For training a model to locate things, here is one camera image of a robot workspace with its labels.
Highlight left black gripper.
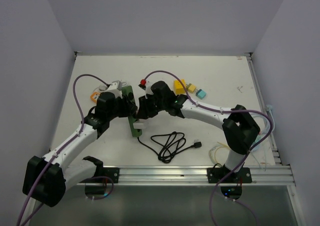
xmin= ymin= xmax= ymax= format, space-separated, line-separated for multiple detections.
xmin=106 ymin=93 xmax=137 ymax=120

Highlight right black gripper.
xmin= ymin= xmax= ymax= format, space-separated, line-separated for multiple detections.
xmin=137 ymin=93 xmax=167 ymax=120

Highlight white plug adapter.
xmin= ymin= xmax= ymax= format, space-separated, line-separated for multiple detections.
xmin=133 ymin=120 xmax=147 ymax=130

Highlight green power strip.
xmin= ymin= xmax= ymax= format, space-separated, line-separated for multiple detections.
xmin=122 ymin=85 xmax=142 ymax=138

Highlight orange power strip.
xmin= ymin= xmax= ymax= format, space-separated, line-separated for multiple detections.
xmin=90 ymin=91 xmax=100 ymax=104

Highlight yellow cube socket adapter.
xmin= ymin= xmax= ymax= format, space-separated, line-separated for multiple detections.
xmin=173 ymin=79 xmax=186 ymax=95

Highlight black power cord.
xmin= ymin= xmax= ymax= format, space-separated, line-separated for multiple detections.
xmin=137 ymin=131 xmax=203 ymax=164

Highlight pale yellow plug adapter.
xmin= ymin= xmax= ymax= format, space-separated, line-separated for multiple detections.
xmin=186 ymin=83 xmax=197 ymax=94

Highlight blue plug adapter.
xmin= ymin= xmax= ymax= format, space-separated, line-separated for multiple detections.
xmin=195 ymin=89 xmax=207 ymax=100

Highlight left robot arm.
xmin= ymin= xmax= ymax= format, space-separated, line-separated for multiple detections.
xmin=22 ymin=86 xmax=137 ymax=207

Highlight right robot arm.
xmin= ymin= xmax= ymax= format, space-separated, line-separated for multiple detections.
xmin=137 ymin=79 xmax=260 ymax=183

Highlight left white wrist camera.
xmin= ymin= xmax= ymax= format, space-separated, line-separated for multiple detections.
xmin=106 ymin=80 xmax=127 ymax=98

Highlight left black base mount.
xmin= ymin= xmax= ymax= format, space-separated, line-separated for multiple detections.
xmin=101 ymin=167 xmax=120 ymax=185

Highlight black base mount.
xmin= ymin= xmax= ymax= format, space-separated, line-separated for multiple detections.
xmin=206 ymin=163 xmax=251 ymax=184
xmin=101 ymin=167 xmax=120 ymax=185

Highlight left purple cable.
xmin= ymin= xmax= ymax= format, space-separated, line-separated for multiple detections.
xmin=16 ymin=73 xmax=115 ymax=226

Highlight yellowish thin cable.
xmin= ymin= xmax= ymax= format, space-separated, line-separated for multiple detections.
xmin=208 ymin=142 xmax=233 ymax=165

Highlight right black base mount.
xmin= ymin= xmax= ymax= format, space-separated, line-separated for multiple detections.
xmin=206 ymin=163 xmax=251 ymax=184

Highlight aluminium rail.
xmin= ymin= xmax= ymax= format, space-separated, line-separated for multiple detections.
xmin=74 ymin=164 xmax=297 ymax=187

